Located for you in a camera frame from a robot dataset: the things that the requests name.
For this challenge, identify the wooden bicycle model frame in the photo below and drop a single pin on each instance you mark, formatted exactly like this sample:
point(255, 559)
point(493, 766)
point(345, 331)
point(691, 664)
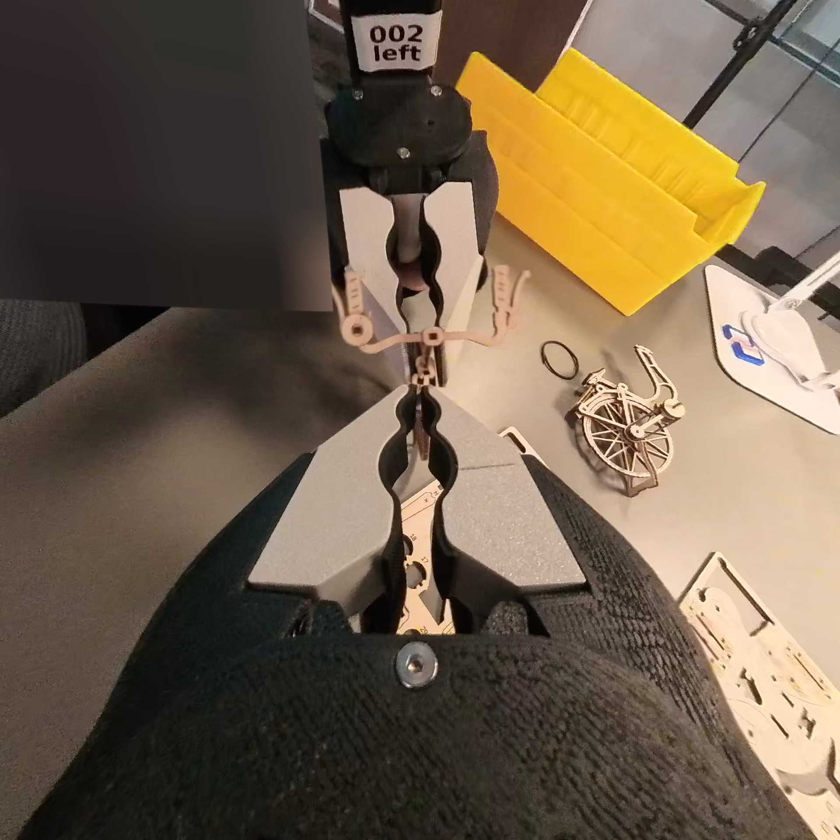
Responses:
point(635, 432)

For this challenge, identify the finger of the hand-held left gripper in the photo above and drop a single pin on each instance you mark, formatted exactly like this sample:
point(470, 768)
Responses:
point(456, 223)
point(364, 223)

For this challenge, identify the white stand with tan head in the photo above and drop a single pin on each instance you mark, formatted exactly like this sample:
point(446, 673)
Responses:
point(722, 295)

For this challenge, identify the black rubber band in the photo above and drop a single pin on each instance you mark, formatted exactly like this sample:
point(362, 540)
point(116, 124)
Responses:
point(543, 358)

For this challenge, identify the person's left hand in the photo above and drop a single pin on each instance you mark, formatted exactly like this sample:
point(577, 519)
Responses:
point(413, 279)

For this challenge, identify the black tripod pole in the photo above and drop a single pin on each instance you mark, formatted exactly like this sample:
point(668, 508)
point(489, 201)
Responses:
point(712, 95)

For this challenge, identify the yellow plastic bin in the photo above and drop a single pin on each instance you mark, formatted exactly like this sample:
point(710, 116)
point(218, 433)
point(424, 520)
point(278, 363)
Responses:
point(590, 216)

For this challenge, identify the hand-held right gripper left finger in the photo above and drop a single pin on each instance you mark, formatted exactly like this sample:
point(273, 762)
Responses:
point(328, 512)

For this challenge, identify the wooden model fork stem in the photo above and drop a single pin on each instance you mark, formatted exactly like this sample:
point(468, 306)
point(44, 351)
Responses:
point(424, 379)

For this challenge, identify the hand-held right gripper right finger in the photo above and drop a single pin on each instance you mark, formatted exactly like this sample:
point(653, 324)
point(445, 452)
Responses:
point(505, 518)

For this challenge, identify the wooden sheet with small parts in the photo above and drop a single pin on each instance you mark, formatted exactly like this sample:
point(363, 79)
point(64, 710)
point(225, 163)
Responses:
point(722, 610)

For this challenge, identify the person's grey sweater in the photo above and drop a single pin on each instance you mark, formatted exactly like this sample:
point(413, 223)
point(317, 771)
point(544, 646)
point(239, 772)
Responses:
point(39, 354)

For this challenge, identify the wooden sheet with large cutouts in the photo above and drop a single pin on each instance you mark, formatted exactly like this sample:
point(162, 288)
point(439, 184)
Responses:
point(413, 518)

